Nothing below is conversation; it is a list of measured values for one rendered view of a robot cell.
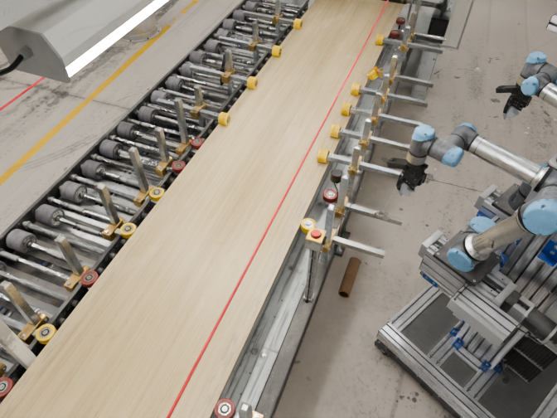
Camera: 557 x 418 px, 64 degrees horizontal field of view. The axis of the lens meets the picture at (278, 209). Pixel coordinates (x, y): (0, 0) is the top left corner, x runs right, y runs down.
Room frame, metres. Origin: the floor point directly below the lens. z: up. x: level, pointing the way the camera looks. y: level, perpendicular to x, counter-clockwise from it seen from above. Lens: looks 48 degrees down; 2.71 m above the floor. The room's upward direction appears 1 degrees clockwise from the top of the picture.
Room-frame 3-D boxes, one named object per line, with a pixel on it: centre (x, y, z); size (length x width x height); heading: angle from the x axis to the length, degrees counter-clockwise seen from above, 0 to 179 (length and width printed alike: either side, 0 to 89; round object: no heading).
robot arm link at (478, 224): (1.21, -0.87, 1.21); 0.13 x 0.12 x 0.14; 139
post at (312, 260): (1.18, -0.16, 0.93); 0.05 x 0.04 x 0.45; 159
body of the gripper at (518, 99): (1.88, -1.18, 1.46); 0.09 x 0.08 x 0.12; 41
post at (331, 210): (1.43, -0.25, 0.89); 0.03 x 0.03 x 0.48; 69
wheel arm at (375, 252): (1.43, -0.34, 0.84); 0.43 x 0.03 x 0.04; 69
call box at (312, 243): (1.18, -0.16, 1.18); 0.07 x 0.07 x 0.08; 69
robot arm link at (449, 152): (1.28, -0.63, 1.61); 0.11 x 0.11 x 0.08; 49
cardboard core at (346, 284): (1.74, -0.51, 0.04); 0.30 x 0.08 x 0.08; 159
